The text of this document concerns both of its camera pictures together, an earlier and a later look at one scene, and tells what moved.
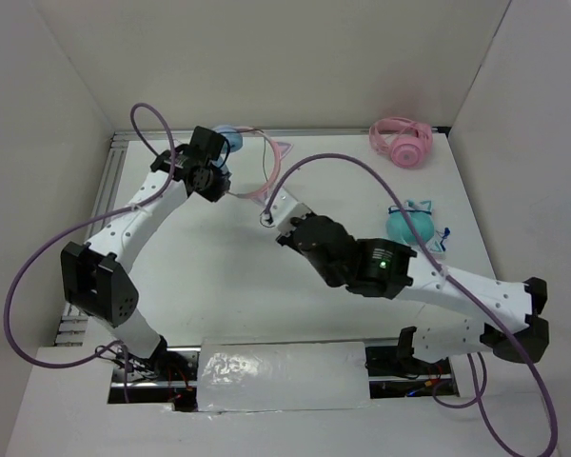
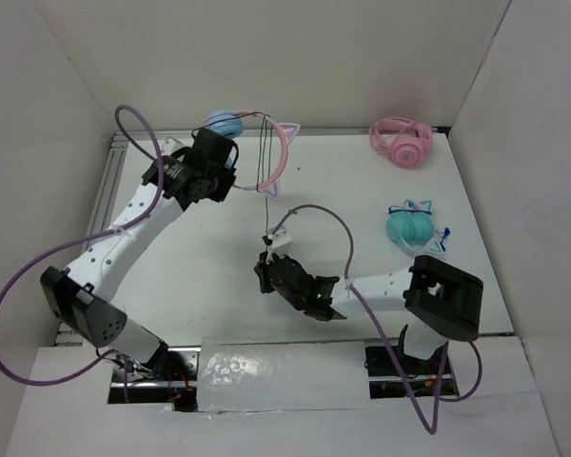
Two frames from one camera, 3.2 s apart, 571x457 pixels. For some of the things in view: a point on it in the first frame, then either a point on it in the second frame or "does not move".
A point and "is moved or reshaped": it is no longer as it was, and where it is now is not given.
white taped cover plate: x=261 y=376 does not move
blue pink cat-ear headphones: x=235 y=144 is moved or reshaped
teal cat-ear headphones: x=420 y=213 does not move
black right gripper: x=285 y=240 -> x=261 y=268
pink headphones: x=405 y=141 does not move
